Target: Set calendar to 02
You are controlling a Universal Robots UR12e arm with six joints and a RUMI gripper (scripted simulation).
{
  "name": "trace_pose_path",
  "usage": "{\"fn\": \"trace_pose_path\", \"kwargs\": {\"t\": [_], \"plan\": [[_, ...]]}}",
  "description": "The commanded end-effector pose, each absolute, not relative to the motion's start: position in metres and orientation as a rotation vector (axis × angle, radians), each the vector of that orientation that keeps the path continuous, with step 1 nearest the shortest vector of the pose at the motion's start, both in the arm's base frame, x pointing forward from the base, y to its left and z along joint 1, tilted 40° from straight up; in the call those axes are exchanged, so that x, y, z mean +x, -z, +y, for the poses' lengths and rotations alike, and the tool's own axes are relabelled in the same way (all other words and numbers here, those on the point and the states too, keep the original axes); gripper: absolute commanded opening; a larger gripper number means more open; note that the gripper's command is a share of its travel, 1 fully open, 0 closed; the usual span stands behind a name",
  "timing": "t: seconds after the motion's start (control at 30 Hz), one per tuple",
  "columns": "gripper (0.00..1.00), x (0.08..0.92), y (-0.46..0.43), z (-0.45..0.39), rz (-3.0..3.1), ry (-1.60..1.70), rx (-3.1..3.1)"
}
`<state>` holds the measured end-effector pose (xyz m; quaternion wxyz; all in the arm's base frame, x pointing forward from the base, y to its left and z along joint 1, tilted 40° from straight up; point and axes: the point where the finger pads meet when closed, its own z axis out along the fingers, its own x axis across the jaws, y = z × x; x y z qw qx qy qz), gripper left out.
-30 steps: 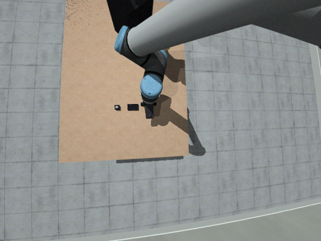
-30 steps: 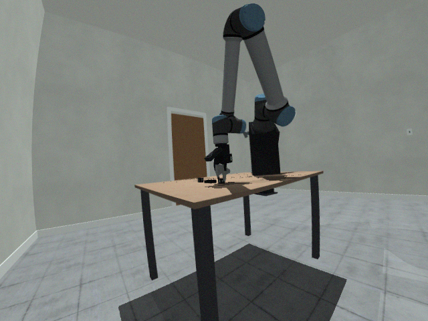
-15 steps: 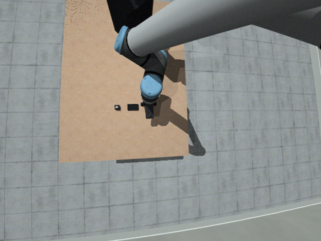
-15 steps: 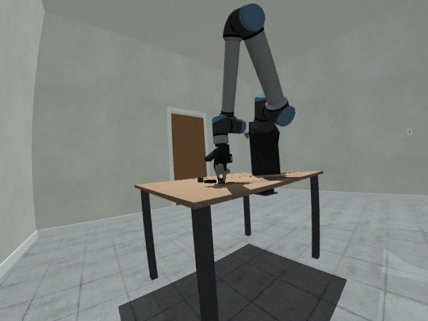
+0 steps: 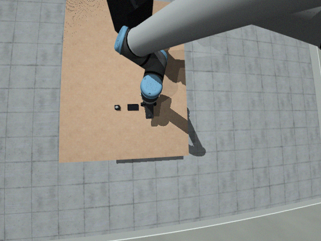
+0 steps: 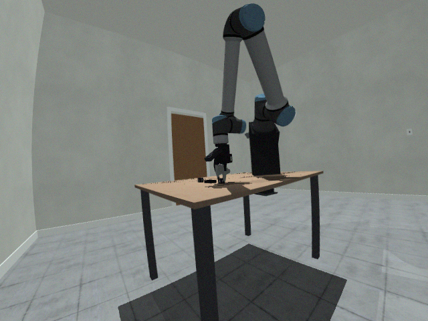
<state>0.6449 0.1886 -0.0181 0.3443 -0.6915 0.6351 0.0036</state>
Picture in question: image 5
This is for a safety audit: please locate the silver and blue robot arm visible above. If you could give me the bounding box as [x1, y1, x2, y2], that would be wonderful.
[114, 0, 321, 119]

